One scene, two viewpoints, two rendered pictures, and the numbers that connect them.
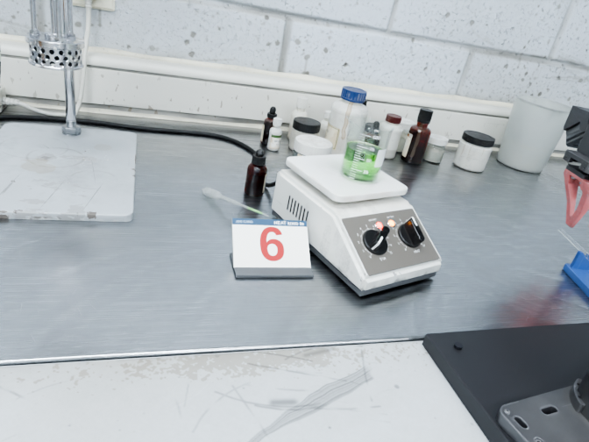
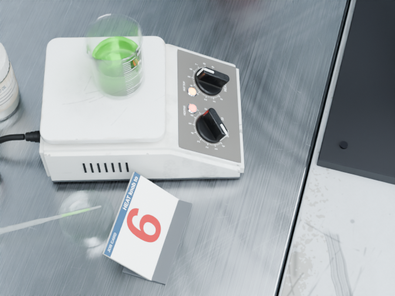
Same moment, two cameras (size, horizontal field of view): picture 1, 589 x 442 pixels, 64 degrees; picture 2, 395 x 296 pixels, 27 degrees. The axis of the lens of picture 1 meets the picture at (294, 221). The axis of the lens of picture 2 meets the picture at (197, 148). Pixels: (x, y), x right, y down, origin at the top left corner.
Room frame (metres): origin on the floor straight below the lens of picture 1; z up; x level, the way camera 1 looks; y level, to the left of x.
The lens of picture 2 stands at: (0.23, 0.24, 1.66)
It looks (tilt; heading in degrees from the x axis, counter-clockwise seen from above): 61 degrees down; 307
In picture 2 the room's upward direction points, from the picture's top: straight up
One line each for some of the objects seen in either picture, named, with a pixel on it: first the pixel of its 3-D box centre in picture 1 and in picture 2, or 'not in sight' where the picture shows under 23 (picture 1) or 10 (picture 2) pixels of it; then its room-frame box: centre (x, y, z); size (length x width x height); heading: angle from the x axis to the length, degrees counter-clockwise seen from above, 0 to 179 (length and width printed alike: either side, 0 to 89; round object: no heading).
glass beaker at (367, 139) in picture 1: (363, 149); (114, 59); (0.56, -0.06, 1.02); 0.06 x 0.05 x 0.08; 79
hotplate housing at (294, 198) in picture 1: (350, 214); (134, 110); (0.55, -0.07, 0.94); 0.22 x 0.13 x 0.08; 38
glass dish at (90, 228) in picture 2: (257, 226); (87, 218); (0.52, 0.04, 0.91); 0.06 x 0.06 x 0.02
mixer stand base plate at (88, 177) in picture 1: (60, 164); not in sight; (0.59, 0.34, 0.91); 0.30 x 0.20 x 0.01; 21
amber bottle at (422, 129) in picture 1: (418, 136); not in sight; (0.96, -0.21, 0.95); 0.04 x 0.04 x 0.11
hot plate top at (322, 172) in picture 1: (345, 175); (104, 88); (0.57, -0.05, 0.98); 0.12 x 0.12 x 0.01; 38
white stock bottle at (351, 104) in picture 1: (346, 123); not in sight; (0.90, -0.06, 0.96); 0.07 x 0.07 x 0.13
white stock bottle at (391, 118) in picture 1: (388, 135); not in sight; (0.95, -0.15, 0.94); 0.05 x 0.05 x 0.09
